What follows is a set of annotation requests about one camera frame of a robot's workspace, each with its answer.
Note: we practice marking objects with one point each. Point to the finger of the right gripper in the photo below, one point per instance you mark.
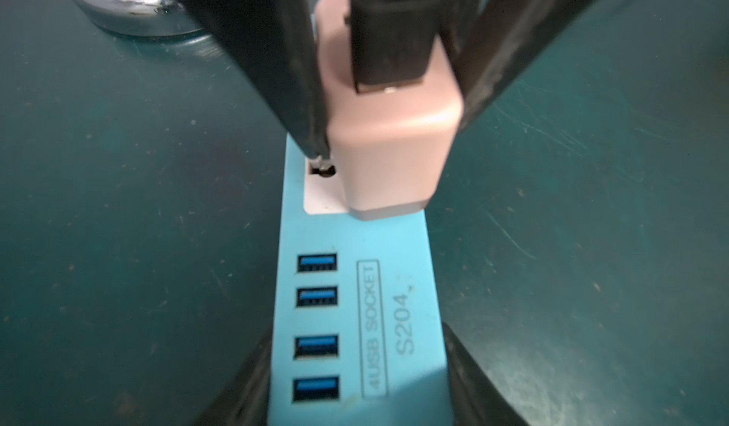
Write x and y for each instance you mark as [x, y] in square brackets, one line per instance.
[490, 50]
[273, 43]

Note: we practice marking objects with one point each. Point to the light blue power strip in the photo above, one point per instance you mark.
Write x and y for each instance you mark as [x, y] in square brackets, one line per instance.
[357, 336]

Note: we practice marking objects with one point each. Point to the chrome glass holder stand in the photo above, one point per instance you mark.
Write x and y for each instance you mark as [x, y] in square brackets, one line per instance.
[140, 18]

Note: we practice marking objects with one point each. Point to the pink USB plug adapter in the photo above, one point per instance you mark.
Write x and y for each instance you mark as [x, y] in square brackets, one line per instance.
[388, 147]

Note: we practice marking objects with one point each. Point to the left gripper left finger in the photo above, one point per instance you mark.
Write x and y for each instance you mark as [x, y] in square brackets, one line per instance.
[245, 399]

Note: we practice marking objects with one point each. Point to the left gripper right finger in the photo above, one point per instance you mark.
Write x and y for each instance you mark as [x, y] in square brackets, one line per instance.
[475, 400]

